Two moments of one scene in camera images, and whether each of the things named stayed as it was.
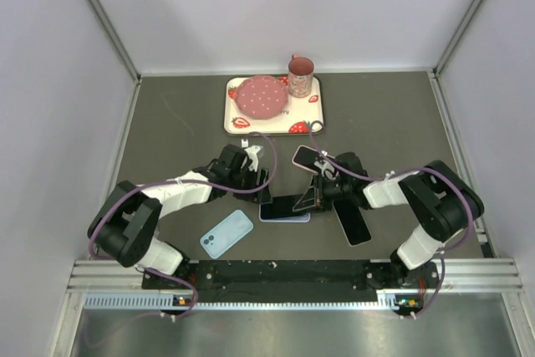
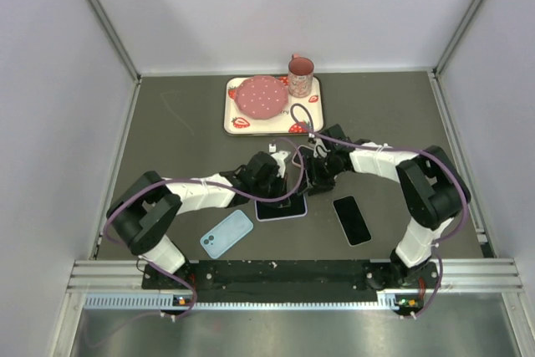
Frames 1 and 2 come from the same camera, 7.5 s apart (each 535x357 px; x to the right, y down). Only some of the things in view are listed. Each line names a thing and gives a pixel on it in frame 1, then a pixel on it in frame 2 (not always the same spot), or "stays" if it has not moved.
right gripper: [309, 199] -> [316, 183]
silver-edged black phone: [353, 224] stays
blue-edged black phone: [282, 207] stays
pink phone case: [304, 157] stays
